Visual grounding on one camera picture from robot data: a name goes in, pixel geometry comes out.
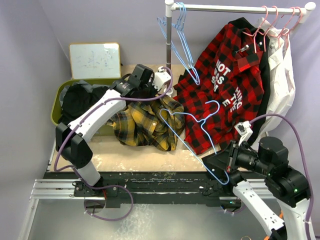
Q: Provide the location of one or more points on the yellow plaid flannel shirt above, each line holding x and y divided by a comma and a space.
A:
156, 123

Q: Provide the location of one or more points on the olive green plastic bin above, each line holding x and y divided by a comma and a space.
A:
105, 130

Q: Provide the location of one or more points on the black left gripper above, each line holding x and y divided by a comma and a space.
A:
150, 84

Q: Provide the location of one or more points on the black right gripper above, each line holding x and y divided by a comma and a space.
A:
223, 159

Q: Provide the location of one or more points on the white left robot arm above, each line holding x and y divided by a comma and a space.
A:
72, 139

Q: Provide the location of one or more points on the red black plaid shirt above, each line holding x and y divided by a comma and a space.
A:
229, 73

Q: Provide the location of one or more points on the white shirt on rack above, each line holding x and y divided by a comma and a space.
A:
282, 84

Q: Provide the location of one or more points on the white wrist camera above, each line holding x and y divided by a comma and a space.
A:
162, 79
244, 130

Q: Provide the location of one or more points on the light blue wire hanger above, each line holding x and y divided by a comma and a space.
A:
197, 138

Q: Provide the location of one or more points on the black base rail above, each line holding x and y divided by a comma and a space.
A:
172, 188

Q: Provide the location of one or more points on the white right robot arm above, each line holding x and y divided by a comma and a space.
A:
288, 185

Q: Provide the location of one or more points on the black cloth in bin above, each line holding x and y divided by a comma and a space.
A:
77, 101

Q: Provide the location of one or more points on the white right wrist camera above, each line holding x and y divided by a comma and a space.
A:
244, 130

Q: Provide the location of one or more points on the small whiteboard yellow frame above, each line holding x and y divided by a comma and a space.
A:
97, 60

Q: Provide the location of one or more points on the grey cloth in bin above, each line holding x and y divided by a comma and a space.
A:
88, 87

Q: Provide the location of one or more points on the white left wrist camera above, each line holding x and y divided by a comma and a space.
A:
162, 79

